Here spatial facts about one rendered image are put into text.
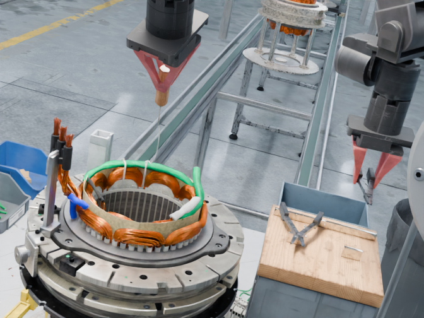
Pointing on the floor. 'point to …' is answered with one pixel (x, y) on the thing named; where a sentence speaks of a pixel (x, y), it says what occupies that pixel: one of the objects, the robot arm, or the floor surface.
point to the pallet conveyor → (181, 117)
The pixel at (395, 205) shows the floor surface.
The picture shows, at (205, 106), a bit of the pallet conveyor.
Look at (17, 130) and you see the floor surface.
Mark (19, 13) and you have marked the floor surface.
